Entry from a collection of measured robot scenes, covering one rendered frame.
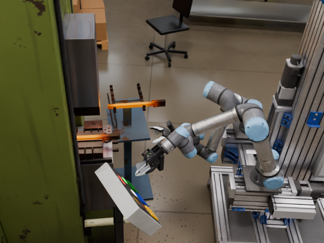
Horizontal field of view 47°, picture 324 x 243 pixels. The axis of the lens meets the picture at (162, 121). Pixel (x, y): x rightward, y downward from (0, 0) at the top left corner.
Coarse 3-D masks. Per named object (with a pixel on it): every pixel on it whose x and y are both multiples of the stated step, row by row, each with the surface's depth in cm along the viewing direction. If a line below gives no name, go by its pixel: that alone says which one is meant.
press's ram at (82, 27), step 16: (64, 16) 191; (80, 16) 192; (64, 32) 177; (80, 32) 178; (80, 48) 176; (96, 48) 200; (80, 64) 181; (96, 64) 188; (80, 80) 187; (96, 80) 188; (80, 96) 193; (96, 96) 195
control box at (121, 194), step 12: (108, 168) 187; (108, 180) 183; (120, 180) 182; (108, 192) 180; (120, 192) 177; (132, 192) 187; (120, 204) 173; (132, 204) 171; (144, 204) 193; (132, 216) 170; (144, 216) 175; (144, 228) 181; (156, 228) 188
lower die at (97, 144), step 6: (78, 132) 239; (90, 132) 239; (96, 132) 239; (102, 132) 242; (78, 144) 230; (84, 144) 230; (90, 144) 231; (96, 144) 231; (102, 144) 231; (90, 150) 228; (96, 150) 228; (102, 150) 228; (84, 156) 227; (90, 156) 228; (96, 156) 228; (102, 156) 229
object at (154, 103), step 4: (152, 100) 269; (156, 100) 268; (160, 100) 268; (164, 100) 269; (108, 104) 263; (112, 104) 264; (116, 104) 264; (120, 104) 264; (124, 104) 264; (128, 104) 265; (132, 104) 265; (136, 104) 265; (140, 104) 265; (144, 104) 266; (148, 104) 266; (152, 104) 267; (156, 104) 269; (160, 104) 270; (164, 104) 270; (108, 108) 262; (112, 108) 263
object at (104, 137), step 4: (80, 136) 233; (84, 136) 233; (88, 136) 233; (92, 136) 234; (96, 136) 234; (100, 136) 234; (104, 136) 234; (108, 136) 234; (112, 136) 234; (116, 136) 235; (104, 140) 234
